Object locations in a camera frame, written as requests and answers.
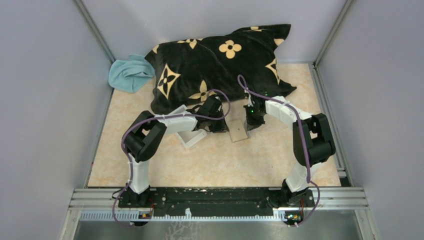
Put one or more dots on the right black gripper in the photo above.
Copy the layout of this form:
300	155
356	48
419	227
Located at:
252	124

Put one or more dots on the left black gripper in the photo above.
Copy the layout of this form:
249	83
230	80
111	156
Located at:
221	127

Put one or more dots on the beige card holder wallet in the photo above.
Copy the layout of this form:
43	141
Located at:
237	130

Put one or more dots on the white plastic card box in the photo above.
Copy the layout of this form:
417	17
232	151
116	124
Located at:
193	137

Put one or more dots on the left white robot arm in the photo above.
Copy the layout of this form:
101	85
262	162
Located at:
142	139

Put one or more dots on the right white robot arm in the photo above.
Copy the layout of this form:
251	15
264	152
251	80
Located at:
312	138

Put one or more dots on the black floral pillow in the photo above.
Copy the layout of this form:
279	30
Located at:
189	69

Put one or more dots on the light blue cloth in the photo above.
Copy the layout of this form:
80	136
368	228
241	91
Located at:
130	75

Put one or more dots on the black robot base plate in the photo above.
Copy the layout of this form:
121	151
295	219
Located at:
214	202

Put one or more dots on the aluminium frame rail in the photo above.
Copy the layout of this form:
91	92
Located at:
102	204

